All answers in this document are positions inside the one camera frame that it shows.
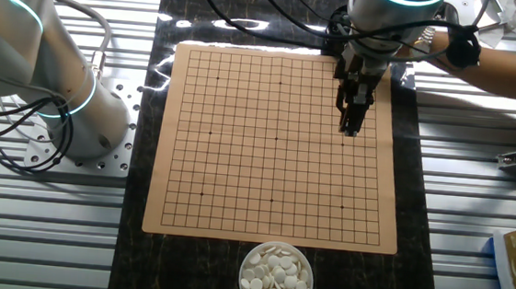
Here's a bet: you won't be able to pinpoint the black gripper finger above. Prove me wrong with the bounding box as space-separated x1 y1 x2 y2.
334 88 360 137
355 87 375 137

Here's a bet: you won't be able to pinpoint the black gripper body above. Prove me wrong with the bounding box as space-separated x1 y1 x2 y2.
332 45 392 106

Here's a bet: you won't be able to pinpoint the person's bare forearm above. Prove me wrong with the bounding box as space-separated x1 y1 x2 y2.
407 29 516 107

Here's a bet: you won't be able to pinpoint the tan go board mat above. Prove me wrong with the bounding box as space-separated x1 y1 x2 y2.
141 40 413 256

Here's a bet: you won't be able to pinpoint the silver flat tablet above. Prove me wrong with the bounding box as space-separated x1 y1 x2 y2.
441 0 506 33

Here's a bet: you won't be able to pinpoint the black marble pattern mat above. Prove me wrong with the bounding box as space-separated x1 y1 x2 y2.
107 0 464 289

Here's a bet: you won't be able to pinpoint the white bowl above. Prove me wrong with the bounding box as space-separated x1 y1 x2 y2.
236 238 318 289

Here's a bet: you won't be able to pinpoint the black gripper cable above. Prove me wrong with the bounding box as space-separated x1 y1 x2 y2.
190 0 490 72

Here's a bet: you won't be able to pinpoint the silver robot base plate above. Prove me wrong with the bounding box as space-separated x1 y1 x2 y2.
22 70 143 180

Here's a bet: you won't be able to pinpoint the thick grey hose cable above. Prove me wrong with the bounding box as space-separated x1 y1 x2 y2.
44 0 116 82

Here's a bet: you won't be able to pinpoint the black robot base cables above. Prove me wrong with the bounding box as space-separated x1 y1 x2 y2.
0 91 77 177

